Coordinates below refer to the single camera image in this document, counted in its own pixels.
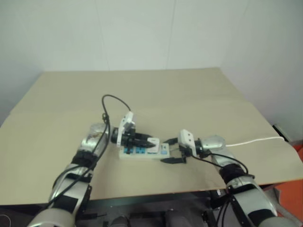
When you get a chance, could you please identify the white power strip blue sockets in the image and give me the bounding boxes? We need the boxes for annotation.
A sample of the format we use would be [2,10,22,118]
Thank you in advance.
[119,141,173,161]

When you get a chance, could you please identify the white power strip cord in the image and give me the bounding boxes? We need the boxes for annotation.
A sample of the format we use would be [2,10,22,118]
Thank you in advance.
[224,136,285,148]

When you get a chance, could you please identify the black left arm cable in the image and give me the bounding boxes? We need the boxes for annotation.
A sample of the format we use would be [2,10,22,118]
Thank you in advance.
[46,94,133,210]

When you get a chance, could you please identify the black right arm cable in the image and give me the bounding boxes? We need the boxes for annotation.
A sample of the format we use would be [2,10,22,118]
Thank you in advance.
[194,151,256,227]

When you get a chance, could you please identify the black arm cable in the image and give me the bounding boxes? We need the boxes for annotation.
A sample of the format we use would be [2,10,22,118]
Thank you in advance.
[46,94,133,210]
[194,151,256,227]

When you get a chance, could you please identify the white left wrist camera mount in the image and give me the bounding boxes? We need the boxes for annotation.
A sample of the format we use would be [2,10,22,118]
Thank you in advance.
[117,112,137,148]

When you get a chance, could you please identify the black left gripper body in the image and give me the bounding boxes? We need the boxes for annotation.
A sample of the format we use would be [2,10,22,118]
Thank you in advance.
[122,127,137,149]

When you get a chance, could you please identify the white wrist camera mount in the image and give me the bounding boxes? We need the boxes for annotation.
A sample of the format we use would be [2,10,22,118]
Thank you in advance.
[177,129,197,157]
[117,112,137,148]

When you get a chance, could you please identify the white charger plug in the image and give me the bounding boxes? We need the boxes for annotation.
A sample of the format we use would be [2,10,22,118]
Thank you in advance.
[146,138,161,153]

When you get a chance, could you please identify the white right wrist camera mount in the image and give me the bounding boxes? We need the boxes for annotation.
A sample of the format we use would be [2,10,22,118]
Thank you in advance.
[177,129,197,157]

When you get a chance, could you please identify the orange red crate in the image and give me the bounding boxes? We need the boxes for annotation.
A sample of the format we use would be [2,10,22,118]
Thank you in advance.
[292,139,303,164]

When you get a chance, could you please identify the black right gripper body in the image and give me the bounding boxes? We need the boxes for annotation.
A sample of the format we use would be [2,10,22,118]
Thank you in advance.
[178,143,193,164]

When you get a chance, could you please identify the dark rounded shape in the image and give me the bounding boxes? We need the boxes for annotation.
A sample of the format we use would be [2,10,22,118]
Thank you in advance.
[108,215,131,227]

